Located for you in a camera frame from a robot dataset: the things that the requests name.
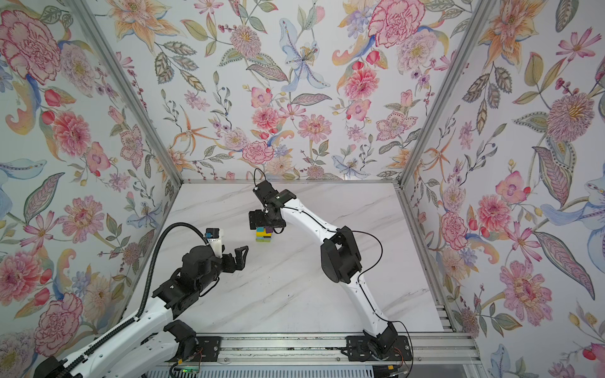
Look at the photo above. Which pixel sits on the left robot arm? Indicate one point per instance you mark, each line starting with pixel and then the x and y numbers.
pixel 154 333

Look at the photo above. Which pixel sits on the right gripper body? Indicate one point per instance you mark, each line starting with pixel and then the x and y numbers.
pixel 264 220

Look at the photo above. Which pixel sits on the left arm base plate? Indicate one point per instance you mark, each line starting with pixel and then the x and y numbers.
pixel 198 349

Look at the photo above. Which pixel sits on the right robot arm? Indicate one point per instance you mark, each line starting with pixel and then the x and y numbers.
pixel 341 259

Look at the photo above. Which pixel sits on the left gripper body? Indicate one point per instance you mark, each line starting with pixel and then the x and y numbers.
pixel 217 266

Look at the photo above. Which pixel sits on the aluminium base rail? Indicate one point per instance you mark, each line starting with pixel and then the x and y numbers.
pixel 430 348

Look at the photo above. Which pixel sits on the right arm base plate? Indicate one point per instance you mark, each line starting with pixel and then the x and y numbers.
pixel 363 348

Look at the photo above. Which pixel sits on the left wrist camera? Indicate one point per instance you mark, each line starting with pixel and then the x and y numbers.
pixel 214 238

